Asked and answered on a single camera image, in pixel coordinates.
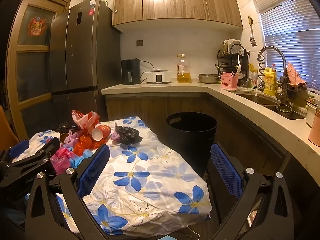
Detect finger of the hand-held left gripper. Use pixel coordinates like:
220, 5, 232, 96
0, 139, 30, 163
10, 137, 61, 171

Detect pink utensil holder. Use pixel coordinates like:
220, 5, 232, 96
220, 72, 240, 89

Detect coiled sprayer hose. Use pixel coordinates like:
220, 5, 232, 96
257, 55, 267, 92

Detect pink dish cloth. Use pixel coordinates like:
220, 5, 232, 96
287, 62, 307, 85

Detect blue floral tablecloth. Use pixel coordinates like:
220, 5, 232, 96
11, 116, 213, 234

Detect metal faucet caddy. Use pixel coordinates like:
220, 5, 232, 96
285, 81, 308, 90

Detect hanging slotted spatula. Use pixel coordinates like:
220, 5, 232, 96
248, 16, 257, 47

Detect grey refrigerator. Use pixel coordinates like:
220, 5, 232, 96
49, 0, 122, 130

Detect dark object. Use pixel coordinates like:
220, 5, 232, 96
54, 122, 75, 133

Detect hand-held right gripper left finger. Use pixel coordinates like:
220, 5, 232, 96
25, 144, 110, 240

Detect black trash bin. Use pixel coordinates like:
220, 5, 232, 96
166, 112, 217, 174

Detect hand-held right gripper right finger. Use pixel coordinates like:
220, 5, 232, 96
207, 142, 295, 240

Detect white container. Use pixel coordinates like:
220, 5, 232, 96
305, 102, 317, 128

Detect white plates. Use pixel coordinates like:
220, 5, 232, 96
223, 39, 242, 53

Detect wooden glass door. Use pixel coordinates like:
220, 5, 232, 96
6, 0, 70, 140

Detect black air fryer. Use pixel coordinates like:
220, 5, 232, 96
121, 59, 142, 85

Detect yellow detergent bottle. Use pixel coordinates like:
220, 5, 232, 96
264, 64, 277, 96

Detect steel mixing bowl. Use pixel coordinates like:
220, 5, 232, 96
197, 74, 222, 84

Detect orange paper cup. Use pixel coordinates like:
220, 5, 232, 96
91, 125, 112, 141

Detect cooking oil bottle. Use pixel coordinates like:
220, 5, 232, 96
177, 54, 191, 83

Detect pink plastic bag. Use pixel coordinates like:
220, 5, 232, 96
50, 147, 75, 174

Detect window blinds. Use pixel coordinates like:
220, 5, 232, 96
246, 0, 320, 93

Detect black plastic bag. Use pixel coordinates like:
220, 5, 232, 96
115, 125, 143, 145

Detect steel kitchen faucet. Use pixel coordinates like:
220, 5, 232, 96
257, 46, 292, 105

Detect colourful round door decal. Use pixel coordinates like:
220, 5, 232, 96
27, 16, 48, 37

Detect light purple plastic bag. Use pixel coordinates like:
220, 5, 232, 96
65, 130, 83, 147

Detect round sink strainer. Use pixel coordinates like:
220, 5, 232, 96
276, 104, 293, 114

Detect steel kitchen sink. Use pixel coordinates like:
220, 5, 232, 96
231, 91, 307, 120

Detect wooden wall cabinet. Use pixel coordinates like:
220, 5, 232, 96
112, 0, 243, 33

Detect black dish rack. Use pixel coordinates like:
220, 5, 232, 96
217, 44, 250, 77

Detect white slow cooker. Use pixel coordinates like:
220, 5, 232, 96
147, 67, 172, 84

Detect pink cup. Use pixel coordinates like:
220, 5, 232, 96
308, 110, 320, 147

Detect blue plastic bag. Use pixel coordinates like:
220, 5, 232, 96
70, 150, 94, 169

